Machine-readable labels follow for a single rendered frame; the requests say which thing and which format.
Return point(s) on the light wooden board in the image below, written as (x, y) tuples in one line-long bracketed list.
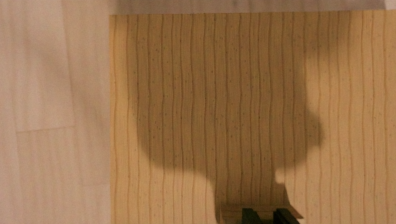
[(253, 109)]

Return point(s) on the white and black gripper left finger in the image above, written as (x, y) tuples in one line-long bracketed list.
[(250, 217)]

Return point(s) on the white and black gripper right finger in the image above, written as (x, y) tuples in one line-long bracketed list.
[(284, 216)]

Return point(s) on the small wooden block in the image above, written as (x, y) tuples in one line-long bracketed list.
[(233, 214)]

